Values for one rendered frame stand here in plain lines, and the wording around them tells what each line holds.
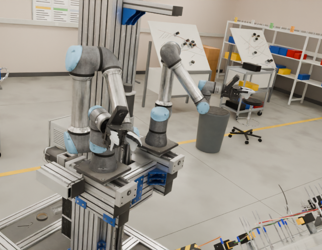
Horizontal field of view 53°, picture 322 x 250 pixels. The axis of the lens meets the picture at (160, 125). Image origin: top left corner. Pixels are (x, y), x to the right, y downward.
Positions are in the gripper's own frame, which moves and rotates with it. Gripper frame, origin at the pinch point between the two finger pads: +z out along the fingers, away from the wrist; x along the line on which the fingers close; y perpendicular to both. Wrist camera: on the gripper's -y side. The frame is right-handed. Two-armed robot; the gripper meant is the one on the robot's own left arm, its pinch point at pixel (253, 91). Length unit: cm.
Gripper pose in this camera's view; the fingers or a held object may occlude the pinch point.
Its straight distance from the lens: 217.6
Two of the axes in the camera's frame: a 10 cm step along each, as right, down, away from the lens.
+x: -1.8, 4.6, -8.7
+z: 9.8, 1.8, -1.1
